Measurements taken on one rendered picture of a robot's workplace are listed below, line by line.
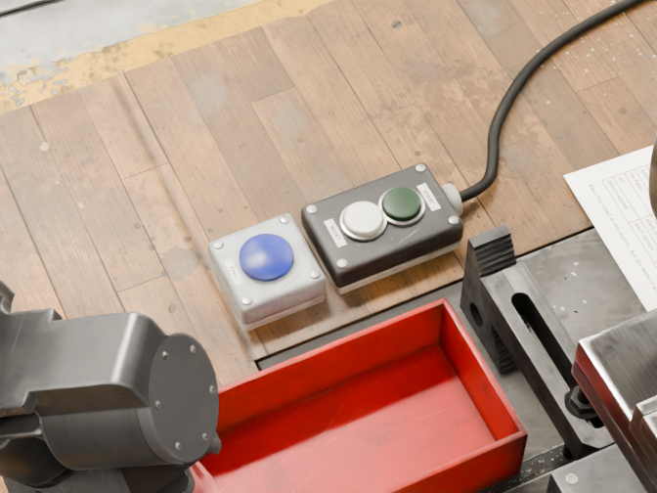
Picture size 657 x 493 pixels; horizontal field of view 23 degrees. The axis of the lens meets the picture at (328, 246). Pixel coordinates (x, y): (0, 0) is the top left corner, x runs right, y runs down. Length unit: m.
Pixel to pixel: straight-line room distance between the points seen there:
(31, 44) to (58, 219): 1.35
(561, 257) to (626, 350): 0.33
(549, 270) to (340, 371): 0.19
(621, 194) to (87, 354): 0.66
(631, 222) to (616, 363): 0.36
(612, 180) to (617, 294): 0.10
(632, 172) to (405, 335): 0.25
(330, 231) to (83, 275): 0.19
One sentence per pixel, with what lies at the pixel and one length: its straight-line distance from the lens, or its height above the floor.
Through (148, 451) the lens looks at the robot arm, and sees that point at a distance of 0.69.
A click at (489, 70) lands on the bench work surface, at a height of 0.90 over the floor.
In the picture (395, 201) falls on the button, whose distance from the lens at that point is 1.19.
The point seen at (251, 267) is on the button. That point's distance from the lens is 1.16.
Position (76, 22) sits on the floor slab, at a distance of 2.61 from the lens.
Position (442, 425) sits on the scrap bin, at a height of 0.90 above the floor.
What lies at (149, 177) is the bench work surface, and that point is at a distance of 1.26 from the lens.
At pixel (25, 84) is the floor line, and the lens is 2.53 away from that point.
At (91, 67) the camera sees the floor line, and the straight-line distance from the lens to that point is 2.54.
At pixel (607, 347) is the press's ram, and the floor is 1.14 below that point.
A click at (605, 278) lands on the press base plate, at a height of 0.90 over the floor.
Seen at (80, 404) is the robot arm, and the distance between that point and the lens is 0.69.
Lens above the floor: 1.90
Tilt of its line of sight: 56 degrees down
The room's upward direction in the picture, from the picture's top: straight up
